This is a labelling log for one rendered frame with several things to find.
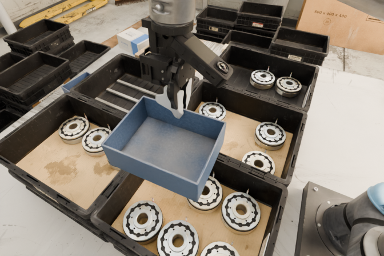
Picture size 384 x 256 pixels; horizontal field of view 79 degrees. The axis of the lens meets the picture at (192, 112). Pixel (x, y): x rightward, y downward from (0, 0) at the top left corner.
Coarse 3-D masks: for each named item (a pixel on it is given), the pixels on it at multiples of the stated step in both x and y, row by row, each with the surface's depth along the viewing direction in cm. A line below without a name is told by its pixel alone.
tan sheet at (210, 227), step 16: (144, 192) 69; (160, 192) 69; (224, 192) 69; (128, 208) 66; (160, 208) 66; (176, 208) 66; (112, 224) 63; (192, 224) 63; (208, 224) 63; (176, 240) 60; (208, 240) 60; (224, 240) 60; (240, 240) 60; (256, 240) 60
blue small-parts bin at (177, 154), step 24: (144, 96) 53; (144, 120) 57; (168, 120) 55; (192, 120) 51; (216, 120) 48; (120, 144) 50; (144, 144) 52; (168, 144) 52; (192, 144) 52; (216, 144) 44; (120, 168) 48; (144, 168) 43; (168, 168) 48; (192, 168) 48; (192, 192) 41
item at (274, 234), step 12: (240, 168) 63; (120, 180) 61; (264, 180) 61; (108, 192) 59; (288, 192) 59; (96, 216) 54; (276, 216) 54; (108, 228) 53; (276, 228) 53; (120, 240) 51; (132, 240) 51; (276, 240) 51; (144, 252) 49
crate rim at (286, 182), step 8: (200, 80) 90; (224, 88) 87; (232, 88) 87; (248, 96) 84; (256, 96) 84; (272, 104) 81; (280, 104) 81; (296, 112) 79; (304, 112) 78; (304, 120) 76; (304, 128) 73; (296, 144) 69; (296, 152) 67; (232, 160) 65; (296, 160) 65; (248, 168) 63; (256, 168) 63; (288, 168) 64; (272, 176) 62; (288, 176) 62; (288, 184) 60
